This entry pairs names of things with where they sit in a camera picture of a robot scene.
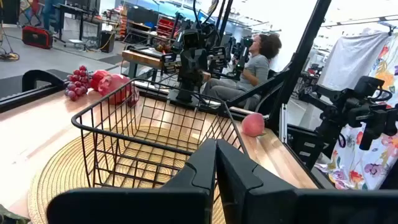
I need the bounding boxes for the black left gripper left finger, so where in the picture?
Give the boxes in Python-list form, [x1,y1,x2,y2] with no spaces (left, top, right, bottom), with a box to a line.
[46,138,217,224]

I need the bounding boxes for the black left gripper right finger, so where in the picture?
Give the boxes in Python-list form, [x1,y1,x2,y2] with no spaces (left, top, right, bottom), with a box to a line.
[216,139,398,224]

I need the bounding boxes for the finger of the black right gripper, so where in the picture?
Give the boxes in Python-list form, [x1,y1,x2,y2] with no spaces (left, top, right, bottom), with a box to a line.
[193,49,208,90]
[179,49,194,90]

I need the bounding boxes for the pink dragon fruit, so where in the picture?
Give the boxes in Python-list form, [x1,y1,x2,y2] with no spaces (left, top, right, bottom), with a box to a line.
[97,73,141,107]

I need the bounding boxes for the pink peach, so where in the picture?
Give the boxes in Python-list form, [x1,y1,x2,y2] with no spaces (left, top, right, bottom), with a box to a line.
[241,112,266,138]

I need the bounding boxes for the red bell pepper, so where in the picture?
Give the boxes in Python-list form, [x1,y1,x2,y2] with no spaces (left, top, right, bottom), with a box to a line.
[90,69,112,93]

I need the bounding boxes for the red grape bunch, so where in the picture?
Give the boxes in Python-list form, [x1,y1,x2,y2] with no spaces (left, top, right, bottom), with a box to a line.
[63,65,91,102]

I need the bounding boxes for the person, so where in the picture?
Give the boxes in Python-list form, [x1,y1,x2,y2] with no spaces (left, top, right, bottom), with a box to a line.
[42,0,65,31]
[201,33,282,110]

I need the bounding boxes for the red storage bins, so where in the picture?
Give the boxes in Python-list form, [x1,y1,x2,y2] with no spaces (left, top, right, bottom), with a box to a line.
[156,17,180,39]

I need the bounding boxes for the wooden background table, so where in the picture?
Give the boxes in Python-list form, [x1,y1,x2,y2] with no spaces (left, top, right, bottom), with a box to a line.
[121,49,212,82]

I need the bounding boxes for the black speaker box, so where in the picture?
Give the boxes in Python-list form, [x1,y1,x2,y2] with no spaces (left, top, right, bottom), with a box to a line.
[99,30,116,54]

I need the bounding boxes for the round woven straw placemat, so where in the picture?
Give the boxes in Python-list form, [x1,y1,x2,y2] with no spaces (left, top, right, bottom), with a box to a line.
[27,126,228,224]

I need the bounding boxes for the floral cloth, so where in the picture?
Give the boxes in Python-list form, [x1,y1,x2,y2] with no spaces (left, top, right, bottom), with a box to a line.
[313,30,398,191]

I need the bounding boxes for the black articulated device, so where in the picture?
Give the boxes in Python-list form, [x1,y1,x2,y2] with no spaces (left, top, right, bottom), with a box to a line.
[298,75,398,170]

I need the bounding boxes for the black desk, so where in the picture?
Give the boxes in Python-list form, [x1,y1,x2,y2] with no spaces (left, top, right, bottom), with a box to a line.
[52,2,103,41]

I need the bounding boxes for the white cloth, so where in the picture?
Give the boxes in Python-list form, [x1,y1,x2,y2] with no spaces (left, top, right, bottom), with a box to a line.
[317,28,391,91]

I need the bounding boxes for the red case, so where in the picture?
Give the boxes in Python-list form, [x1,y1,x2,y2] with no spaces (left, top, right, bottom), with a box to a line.
[21,25,54,50]

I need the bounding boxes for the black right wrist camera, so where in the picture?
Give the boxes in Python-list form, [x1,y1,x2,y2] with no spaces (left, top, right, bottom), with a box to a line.
[182,29,201,49]

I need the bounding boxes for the silver aluminium bracket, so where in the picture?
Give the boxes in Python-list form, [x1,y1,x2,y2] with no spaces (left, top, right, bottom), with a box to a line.
[278,103,289,144]

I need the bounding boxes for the black wire basket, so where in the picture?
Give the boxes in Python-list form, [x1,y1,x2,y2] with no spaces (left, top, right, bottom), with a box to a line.
[71,77,249,190]

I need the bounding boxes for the black frame handle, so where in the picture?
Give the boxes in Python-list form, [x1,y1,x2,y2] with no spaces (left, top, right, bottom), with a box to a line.
[21,69,67,93]

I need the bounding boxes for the yellow coiled cable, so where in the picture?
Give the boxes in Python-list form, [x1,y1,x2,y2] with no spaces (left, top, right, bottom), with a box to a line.
[0,51,21,62]

